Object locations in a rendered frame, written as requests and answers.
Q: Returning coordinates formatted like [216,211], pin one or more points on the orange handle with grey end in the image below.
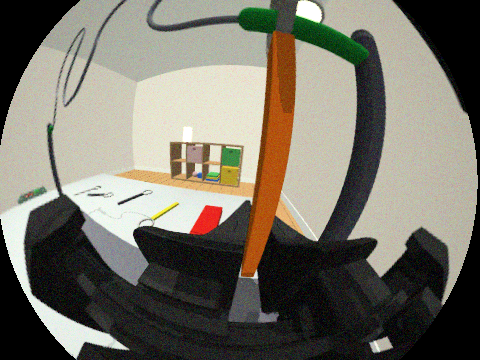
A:
[277,132]

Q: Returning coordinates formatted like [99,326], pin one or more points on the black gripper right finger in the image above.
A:
[290,259]

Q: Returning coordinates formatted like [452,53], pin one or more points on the red rectangular block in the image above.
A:
[208,219]

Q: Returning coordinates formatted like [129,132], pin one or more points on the grey loop with yellow handle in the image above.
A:
[157,215]

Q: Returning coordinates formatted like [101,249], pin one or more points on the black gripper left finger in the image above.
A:
[216,256]

